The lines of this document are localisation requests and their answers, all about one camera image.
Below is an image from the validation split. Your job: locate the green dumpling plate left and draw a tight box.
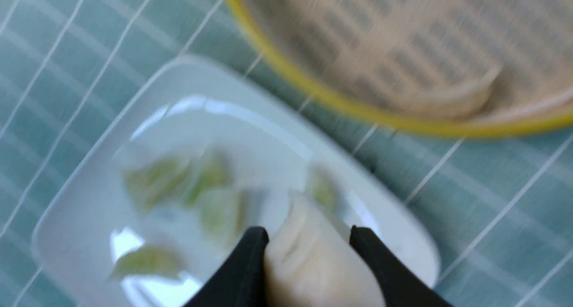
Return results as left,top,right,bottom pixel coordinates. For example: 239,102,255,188
120,156,192,215

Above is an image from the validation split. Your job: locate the white steamer liner cloth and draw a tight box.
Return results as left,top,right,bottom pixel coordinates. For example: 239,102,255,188
242,0,573,119

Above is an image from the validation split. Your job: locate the white dumpling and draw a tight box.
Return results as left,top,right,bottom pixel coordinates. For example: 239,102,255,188
263,191,386,307

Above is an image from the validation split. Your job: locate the white square plate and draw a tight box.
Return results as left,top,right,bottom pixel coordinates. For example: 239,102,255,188
31,55,441,307

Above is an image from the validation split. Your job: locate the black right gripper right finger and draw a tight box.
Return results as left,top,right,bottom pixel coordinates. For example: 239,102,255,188
349,226,451,307

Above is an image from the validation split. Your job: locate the green dumpling plate bottom-left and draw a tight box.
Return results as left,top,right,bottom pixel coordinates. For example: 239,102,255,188
109,245,184,281

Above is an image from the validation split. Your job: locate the bamboo steamer basket yellow rim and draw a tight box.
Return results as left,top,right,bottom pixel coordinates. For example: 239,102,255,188
219,0,573,138

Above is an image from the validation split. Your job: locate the green dumpling plate top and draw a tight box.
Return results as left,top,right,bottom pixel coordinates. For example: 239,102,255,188
304,166,340,213

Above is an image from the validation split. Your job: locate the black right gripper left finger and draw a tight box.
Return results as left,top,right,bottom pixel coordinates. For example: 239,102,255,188
185,226,269,307

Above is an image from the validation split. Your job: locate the green dumpling plate centre-left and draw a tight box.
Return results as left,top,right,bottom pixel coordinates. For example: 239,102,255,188
182,150,231,208

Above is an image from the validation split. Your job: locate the green dumpling plate centre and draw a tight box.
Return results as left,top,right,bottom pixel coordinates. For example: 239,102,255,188
198,187,244,248

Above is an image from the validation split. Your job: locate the green checkered tablecloth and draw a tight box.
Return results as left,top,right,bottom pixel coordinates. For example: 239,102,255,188
0,0,572,307

